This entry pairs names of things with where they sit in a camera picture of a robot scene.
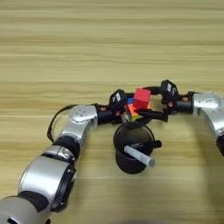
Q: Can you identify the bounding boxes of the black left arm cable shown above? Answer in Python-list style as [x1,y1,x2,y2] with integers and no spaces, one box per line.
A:
[46,103,78,144]

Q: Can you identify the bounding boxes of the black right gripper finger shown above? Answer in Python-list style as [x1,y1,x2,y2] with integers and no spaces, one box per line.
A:
[139,86,162,95]
[135,108,169,123]

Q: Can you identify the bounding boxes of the red cube block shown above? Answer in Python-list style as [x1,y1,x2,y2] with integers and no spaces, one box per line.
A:
[132,87,152,110]

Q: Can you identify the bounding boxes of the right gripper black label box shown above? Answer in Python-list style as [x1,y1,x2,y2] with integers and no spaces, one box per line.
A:
[159,79,179,102]

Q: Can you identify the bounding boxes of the multicolour puzzle cube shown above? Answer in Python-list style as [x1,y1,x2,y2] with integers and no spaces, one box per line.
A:
[123,96,153,122]

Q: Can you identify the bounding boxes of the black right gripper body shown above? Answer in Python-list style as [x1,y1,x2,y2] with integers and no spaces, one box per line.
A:
[161,91,195,116]

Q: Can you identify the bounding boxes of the grey marker pen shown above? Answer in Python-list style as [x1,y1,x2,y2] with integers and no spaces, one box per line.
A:
[123,144,156,168]

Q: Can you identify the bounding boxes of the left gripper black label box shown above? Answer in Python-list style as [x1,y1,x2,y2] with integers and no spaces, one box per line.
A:
[108,88,129,111]

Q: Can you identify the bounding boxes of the black mesh pen cup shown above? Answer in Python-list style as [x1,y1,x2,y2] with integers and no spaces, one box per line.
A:
[113,121,156,175]

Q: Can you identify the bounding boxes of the black marker pen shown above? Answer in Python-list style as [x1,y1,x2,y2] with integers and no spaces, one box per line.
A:
[129,139,163,151]

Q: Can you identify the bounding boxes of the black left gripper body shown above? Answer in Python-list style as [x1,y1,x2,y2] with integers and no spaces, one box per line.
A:
[95,104,130,125]

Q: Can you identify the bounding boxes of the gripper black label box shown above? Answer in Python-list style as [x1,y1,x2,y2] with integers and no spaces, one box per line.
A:
[159,79,179,102]
[108,88,129,111]

